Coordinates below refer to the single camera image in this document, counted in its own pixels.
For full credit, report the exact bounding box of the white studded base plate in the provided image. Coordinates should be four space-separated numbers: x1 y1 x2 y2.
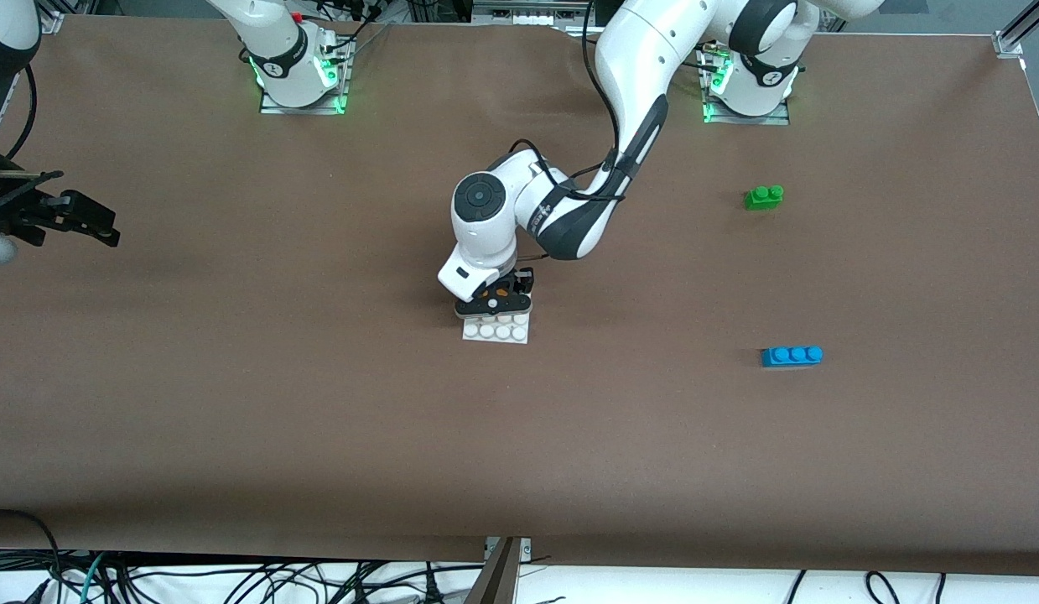
461 310 531 345

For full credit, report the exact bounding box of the blue three-stud block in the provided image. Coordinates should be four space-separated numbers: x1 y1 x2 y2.
761 346 824 368

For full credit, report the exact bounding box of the grey power strip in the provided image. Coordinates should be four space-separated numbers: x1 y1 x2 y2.
472 0 597 28

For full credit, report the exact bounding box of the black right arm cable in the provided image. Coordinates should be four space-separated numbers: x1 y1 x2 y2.
3 63 39 160

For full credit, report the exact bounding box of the aluminium table edge bracket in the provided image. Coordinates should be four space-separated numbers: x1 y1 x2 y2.
465 537 533 604

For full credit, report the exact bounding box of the black looped floor cable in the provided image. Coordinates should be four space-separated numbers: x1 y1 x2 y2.
0 508 64 604

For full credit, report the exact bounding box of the teal floor cable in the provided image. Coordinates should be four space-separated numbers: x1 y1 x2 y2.
76 554 109 604

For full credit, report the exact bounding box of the aluminium frame corner profile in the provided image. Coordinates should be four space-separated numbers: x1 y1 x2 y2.
993 0 1039 60

